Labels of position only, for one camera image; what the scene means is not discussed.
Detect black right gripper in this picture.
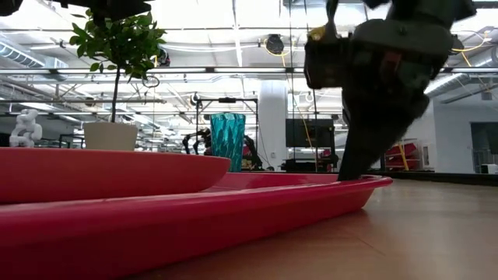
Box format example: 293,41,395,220
303,21,454,182

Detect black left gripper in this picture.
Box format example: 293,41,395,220
50,0,153,23

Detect teal faceted plastic cup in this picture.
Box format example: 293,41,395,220
209,112,247,173

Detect orange round plate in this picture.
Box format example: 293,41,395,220
0,146,232,205

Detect red plastic tray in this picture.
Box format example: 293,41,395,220
0,172,394,280

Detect green leafy plant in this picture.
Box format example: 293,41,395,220
68,7,168,124

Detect red storage shelf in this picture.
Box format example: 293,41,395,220
384,142,424,171

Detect black monitor screen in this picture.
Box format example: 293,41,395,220
285,118,336,149

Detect white building column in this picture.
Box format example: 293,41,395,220
258,79,289,171

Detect white plant pot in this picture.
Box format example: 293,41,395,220
82,121,139,152

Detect white robot figure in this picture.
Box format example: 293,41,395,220
8,108,44,149

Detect thick yellow hanging cable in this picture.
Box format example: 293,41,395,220
397,142,409,172

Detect black hanging cable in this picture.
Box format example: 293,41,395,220
312,88,320,173

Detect thin yellow reel cable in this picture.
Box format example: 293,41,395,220
279,48,316,156

